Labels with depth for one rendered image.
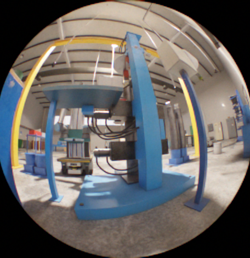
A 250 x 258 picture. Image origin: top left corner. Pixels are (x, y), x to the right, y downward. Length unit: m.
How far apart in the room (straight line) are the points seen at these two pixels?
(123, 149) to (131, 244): 0.83
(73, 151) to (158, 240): 1.99
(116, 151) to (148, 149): 0.33
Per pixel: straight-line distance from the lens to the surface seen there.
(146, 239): 0.65
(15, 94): 0.74
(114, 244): 0.63
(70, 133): 2.04
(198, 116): 0.75
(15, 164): 2.60
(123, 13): 6.60
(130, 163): 1.24
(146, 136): 0.79
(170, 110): 2.46
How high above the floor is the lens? 0.55
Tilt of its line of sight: 11 degrees up
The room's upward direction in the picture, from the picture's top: 3 degrees counter-clockwise
